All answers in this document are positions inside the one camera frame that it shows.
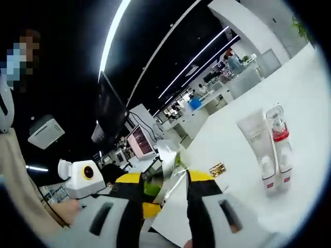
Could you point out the green potted plant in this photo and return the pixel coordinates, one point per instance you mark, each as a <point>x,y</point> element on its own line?
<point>303,29</point>

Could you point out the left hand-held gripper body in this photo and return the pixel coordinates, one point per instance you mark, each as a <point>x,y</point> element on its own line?
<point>80,180</point>

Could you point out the blue bin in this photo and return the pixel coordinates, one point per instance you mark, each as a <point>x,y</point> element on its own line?
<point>195,103</point>

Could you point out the white skincare pump bottle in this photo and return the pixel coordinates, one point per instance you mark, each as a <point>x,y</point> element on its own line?
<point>282,134</point>

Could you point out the person's right hand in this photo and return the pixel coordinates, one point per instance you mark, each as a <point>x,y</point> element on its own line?
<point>189,244</point>

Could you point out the white worn device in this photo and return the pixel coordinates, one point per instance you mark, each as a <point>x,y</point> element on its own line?
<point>6,108</point>

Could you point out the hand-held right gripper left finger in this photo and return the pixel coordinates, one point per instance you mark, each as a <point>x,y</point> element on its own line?
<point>129,222</point>

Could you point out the white laptop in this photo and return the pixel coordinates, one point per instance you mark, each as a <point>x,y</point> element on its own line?
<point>141,143</point>

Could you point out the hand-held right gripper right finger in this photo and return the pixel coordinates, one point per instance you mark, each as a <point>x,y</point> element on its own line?
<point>204,222</point>

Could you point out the gold skincare sachet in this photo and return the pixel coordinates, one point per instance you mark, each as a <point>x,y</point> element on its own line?
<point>218,169</point>

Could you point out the ceiling light strip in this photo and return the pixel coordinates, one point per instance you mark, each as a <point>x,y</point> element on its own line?
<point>111,33</point>
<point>212,56</point>
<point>194,60</point>

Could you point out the green black skincare sachet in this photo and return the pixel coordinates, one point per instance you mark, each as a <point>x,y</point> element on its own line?
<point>168,160</point>

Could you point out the small white skincare bottle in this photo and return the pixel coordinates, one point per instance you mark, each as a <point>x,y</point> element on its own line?
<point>285,170</point>
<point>269,178</point>

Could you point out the ceiling air conditioner unit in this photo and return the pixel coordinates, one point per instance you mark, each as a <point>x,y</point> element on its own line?
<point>46,132</point>

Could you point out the person's left hand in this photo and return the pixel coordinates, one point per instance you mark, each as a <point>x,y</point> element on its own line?
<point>66,211</point>

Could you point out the large white skincare tube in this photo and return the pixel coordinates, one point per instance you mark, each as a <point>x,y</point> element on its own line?
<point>254,134</point>

